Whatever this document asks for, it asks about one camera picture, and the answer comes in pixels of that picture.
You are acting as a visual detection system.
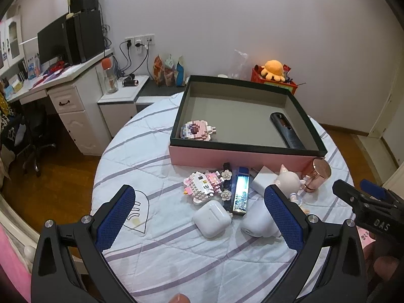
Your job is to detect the black monitor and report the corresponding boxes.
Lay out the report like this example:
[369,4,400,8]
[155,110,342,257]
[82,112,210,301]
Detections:
[37,17,68,65]

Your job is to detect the white handheld device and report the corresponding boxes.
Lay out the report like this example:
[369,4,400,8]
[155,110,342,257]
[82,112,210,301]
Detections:
[240,200,283,239]

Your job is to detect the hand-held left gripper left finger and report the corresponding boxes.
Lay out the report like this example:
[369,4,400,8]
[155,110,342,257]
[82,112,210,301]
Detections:
[31,184,140,303]

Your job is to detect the black remote control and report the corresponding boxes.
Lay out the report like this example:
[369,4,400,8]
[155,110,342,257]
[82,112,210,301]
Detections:
[269,112,306,149]

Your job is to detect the black office chair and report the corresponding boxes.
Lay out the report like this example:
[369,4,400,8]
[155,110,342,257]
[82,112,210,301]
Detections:
[6,104,57,177]

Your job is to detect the pink box with black rim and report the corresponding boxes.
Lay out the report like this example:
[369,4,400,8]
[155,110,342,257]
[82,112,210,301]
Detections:
[169,75,329,172]

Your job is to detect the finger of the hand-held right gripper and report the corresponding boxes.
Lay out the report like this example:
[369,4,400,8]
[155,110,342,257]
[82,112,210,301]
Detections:
[332,179,364,209]
[360,179,396,203]

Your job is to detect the pink blanket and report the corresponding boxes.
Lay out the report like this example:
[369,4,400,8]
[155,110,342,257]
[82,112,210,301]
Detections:
[0,221,35,303]

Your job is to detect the white doll figure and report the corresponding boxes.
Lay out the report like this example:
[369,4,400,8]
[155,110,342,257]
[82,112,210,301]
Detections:
[273,164,311,216]

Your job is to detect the white nightstand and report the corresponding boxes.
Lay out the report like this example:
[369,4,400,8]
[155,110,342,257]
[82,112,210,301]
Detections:
[97,75,150,138]

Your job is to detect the white wall sockets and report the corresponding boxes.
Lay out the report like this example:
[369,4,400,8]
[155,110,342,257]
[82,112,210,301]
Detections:
[124,34,156,48]

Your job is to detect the rose gold cup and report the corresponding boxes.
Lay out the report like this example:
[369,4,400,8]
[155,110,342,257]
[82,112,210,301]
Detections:
[301,157,333,194]

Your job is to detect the leopard print clothing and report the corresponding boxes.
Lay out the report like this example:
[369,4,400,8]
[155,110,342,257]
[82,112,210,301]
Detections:
[0,91,22,152]

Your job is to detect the black top low bench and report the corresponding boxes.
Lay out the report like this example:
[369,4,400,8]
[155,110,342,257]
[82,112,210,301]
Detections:
[136,79,190,105]

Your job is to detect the clear plastic bag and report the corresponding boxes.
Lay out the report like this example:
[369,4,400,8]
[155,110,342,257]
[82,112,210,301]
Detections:
[228,49,253,81]

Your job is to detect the shiny blue rectangular case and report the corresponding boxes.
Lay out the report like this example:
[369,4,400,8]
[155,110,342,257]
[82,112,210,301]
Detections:
[232,166,251,217]

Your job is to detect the green white snack bag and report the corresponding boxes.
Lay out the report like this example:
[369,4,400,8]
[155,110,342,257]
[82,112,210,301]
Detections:
[162,55,178,86]

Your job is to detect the black cable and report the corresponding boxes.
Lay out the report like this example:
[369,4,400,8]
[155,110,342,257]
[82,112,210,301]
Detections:
[117,39,134,77]

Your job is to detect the blue snack bag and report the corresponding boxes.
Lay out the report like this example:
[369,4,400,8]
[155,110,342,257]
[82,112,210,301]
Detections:
[175,57,187,87]

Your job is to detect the orange snack bag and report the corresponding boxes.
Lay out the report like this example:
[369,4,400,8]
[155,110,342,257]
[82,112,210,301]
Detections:
[153,55,166,86]

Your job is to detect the orange octopus plush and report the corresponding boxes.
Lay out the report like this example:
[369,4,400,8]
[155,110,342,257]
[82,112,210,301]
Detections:
[260,60,287,81]

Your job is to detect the white glass door cabinet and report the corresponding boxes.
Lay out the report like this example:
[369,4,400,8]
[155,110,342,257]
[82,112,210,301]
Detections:
[0,13,26,70]

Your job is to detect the white rectangular box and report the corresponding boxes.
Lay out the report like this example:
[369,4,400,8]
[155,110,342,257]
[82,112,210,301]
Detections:
[250,165,282,194]

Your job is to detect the black computer tower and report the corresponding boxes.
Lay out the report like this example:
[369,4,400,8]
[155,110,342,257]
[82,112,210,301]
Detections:
[65,9,105,65]

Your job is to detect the person's right hand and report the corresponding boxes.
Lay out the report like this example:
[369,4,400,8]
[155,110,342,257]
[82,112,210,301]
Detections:
[363,243,404,281]

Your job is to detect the white desk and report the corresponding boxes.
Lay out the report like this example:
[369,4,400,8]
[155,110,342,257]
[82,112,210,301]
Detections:
[0,49,114,157]

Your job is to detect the orange capped bottle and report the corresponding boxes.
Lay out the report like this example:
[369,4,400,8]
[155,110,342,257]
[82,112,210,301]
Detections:
[101,58,119,94]

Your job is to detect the pink block figure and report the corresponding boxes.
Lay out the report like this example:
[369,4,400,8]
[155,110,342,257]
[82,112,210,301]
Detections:
[184,170,225,205]

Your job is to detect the red crate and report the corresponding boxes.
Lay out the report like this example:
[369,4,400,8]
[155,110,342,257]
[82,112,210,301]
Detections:
[251,66,299,96]

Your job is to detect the black hair clip white flowers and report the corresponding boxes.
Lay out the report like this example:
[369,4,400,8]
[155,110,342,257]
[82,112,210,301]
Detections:
[220,162,235,212]

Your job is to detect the white earbuds case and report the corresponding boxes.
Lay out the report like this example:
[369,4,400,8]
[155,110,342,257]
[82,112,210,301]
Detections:
[192,199,233,239]

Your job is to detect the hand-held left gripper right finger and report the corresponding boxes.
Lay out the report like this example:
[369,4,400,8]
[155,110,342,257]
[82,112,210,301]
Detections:
[263,184,369,303]

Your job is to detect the round pink block toy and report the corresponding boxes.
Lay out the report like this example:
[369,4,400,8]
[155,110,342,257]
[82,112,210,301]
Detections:
[181,120,218,141]

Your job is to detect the blue white packet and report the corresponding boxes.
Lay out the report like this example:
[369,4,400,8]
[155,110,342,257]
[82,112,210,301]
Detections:
[27,55,40,79]

